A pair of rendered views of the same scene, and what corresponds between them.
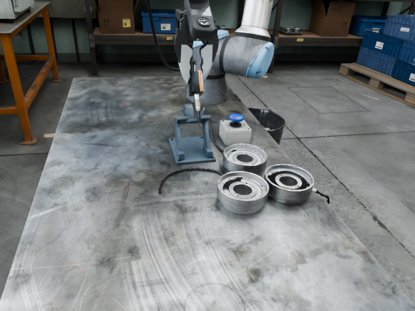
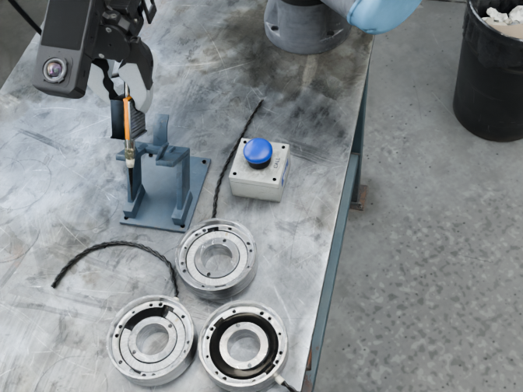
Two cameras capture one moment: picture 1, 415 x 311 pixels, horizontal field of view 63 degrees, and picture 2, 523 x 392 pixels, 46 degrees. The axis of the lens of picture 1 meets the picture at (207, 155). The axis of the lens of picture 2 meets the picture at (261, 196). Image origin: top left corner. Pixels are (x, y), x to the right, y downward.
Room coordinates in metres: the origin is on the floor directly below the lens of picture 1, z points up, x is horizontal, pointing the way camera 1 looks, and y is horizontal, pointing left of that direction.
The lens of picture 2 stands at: (0.43, -0.38, 1.52)
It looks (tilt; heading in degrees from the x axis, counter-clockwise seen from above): 56 degrees down; 36
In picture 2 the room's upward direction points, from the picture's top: 9 degrees counter-clockwise
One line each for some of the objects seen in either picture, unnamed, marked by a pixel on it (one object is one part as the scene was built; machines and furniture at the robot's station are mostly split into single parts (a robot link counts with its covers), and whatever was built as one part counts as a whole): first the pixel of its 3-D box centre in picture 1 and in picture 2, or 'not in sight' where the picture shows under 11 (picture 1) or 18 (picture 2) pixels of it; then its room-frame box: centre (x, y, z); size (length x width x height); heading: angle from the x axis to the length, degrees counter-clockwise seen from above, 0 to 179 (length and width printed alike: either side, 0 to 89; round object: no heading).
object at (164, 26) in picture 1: (163, 21); not in sight; (4.25, 0.62, 0.56); 0.52 x 0.38 x 0.22; 102
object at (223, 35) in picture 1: (212, 50); not in sight; (1.17, 0.01, 0.97); 0.13 x 0.12 x 0.14; 66
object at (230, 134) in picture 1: (234, 131); (261, 166); (0.86, -0.07, 0.82); 0.08 x 0.07 x 0.05; 15
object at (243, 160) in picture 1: (244, 161); (217, 260); (0.70, -0.09, 0.82); 0.10 x 0.10 x 0.04
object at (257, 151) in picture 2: (235, 123); (258, 158); (0.85, -0.07, 0.85); 0.04 x 0.04 x 0.05
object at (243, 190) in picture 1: (242, 192); (153, 341); (0.57, -0.08, 0.82); 0.10 x 0.10 x 0.04
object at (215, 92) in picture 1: (208, 84); (307, 0); (1.18, 0.01, 0.85); 0.15 x 0.15 x 0.10
